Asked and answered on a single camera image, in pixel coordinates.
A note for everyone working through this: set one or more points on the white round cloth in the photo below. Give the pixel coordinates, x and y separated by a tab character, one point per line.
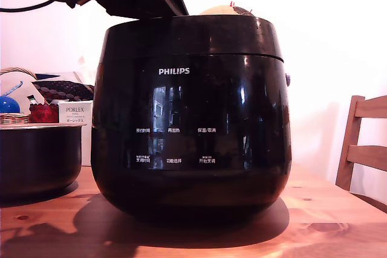
21	89

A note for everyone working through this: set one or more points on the black inner pot copper lining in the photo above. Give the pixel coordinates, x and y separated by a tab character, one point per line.
39	161

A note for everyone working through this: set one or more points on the dotted red navy bag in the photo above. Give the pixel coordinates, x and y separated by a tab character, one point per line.
63	89

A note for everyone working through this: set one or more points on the blue ball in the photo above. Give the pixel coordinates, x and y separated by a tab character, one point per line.
8	105

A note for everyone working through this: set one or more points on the cork globe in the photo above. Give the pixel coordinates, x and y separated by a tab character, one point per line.
220	10

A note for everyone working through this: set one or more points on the black Philips rice cooker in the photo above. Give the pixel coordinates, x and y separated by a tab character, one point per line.
193	179

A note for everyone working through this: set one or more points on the green white packet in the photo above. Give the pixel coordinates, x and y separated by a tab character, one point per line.
31	99

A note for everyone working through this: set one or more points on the white Porlex box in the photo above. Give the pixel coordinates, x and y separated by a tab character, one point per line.
75	113

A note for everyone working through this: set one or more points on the wooden chair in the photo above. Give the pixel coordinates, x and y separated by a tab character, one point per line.
366	152

